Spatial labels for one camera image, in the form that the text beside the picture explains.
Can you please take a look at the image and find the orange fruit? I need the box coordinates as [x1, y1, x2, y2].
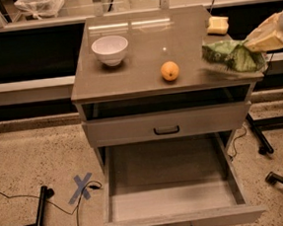
[161, 61, 179, 82]

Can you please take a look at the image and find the black stand leg right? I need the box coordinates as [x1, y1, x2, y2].
[246, 113, 273, 155]

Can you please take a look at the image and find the grey drawer cabinet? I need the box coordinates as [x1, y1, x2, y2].
[72, 6, 263, 163]

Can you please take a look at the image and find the green jalapeno chip bag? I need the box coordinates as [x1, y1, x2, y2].
[202, 39, 267, 73]

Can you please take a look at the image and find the white ceramic bowl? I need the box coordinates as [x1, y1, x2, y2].
[91, 35, 128, 66]

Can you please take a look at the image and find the closed grey top drawer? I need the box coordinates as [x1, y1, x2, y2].
[82, 102, 250, 148]

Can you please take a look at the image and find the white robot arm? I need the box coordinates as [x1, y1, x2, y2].
[245, 11, 283, 52]

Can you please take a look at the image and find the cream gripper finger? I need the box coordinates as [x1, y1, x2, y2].
[246, 13, 280, 40]
[245, 30, 283, 52]

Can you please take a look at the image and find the yellow sponge block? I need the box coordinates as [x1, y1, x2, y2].
[206, 16, 229, 35]

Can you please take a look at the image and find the metal railing frame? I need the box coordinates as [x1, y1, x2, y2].
[0, 0, 283, 35]

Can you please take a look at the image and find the blue tape cross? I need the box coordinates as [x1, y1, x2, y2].
[68, 172, 92, 204]

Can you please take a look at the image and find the clear plastic bag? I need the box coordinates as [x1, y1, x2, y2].
[14, 0, 64, 19]

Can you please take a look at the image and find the open grey middle drawer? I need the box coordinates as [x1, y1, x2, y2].
[103, 133, 265, 226]

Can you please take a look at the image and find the black floor cable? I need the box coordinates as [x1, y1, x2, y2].
[0, 177, 106, 226]

